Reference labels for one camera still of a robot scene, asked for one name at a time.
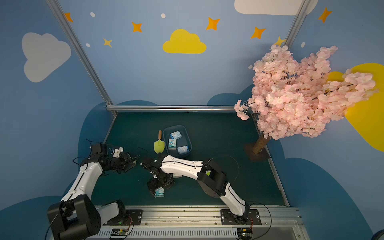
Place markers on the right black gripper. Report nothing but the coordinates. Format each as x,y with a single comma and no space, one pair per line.
159,184

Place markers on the left green circuit board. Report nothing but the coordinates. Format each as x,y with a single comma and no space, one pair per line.
119,232

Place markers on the pink blossom artificial tree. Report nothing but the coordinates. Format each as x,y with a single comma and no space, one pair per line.
300,98

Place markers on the right green circuit board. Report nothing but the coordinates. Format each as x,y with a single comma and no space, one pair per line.
244,234

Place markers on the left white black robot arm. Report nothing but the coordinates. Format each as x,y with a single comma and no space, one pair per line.
75,217

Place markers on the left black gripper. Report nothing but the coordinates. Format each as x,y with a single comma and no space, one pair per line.
126,161

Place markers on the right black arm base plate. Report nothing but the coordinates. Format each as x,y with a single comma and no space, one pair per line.
228,218

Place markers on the blue plastic storage box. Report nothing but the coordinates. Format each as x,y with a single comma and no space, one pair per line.
184,141

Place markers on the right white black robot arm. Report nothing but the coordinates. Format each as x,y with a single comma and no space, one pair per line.
210,176

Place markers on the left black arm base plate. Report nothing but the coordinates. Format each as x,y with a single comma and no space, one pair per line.
130,218

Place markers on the aluminium front rail frame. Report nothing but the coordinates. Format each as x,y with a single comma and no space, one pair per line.
204,223

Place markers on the blue pocket tissue pack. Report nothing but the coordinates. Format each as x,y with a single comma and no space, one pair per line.
172,144
176,135
183,150
159,192

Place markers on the green circuit board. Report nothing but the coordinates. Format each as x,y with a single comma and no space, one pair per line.
119,232
244,234

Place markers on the green trowel wooden handle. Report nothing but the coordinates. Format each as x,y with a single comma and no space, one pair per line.
159,145

